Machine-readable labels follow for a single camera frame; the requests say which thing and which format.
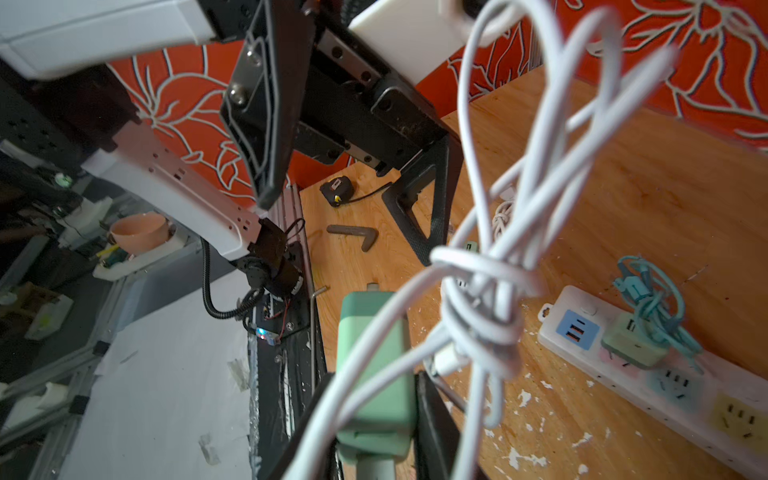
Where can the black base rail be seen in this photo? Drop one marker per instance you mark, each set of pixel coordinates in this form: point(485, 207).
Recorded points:
point(280, 381)

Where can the white multicolour power strip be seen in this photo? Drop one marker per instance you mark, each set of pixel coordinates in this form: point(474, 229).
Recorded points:
point(717, 405)

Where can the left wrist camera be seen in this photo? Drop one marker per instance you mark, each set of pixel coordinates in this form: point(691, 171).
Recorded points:
point(415, 36)

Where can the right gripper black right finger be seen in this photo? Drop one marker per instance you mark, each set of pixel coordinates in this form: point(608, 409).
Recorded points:
point(436, 435)

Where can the black yellow tape measure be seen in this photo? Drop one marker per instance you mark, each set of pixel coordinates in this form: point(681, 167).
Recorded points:
point(340, 191)

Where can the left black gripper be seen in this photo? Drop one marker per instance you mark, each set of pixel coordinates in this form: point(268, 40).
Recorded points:
point(360, 120)

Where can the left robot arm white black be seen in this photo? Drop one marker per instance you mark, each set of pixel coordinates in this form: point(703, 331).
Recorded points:
point(59, 101)

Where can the pink bowl outside cell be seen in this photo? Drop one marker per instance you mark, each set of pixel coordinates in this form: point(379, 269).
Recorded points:
point(141, 233)

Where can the black allen key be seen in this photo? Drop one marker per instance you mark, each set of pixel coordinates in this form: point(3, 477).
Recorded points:
point(369, 235)

